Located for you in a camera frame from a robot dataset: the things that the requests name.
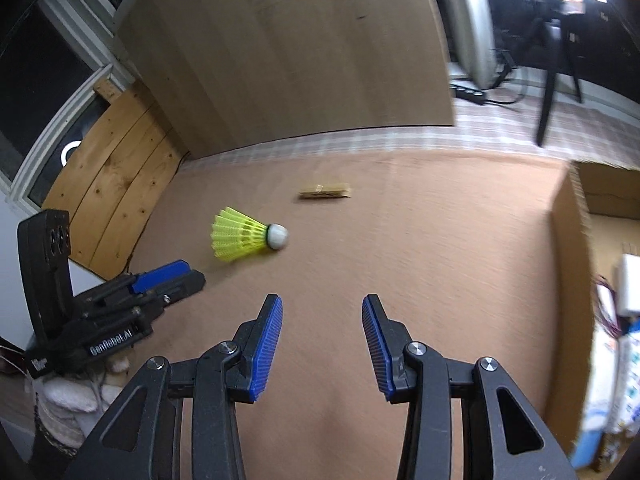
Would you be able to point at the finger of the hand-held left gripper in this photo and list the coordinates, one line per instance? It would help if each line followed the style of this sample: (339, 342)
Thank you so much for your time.
(160, 272)
(190, 282)

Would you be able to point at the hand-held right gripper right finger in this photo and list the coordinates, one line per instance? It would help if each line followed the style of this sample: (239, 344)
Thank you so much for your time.
(377, 350)

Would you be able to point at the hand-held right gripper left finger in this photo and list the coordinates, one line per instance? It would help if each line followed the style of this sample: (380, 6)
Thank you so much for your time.
(265, 350)

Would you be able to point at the yellow plastic shuttlecock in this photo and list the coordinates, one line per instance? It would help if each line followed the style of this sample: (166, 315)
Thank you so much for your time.
(235, 235)

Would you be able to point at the brown cardboard box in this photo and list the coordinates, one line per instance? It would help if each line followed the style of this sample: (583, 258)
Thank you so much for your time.
(570, 285)

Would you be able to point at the white sunscreen tube blue cap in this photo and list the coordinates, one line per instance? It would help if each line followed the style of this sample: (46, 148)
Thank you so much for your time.
(590, 435)

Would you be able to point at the white tissue pack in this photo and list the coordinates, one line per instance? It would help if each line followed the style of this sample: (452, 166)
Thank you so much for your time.
(615, 375)

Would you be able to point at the white charger adapter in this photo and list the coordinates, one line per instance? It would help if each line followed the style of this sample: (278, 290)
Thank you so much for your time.
(630, 285)

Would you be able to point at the pine plank panel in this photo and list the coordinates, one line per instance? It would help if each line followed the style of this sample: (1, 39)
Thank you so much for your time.
(115, 175)

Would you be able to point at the white shoe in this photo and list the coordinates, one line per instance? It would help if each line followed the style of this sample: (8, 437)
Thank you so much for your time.
(70, 395)

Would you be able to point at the wooden clothespin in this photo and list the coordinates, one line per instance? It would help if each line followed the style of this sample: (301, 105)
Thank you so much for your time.
(325, 191)

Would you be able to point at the large light wood board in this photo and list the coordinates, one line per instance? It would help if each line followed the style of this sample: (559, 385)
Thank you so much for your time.
(300, 60)

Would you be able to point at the plaid mat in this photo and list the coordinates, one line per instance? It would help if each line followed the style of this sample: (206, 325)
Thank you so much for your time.
(500, 130)

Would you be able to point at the black power strip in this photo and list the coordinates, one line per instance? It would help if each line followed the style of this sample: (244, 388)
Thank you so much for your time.
(467, 94)

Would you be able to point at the black tripod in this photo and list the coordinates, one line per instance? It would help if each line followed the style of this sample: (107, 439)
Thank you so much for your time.
(550, 85)

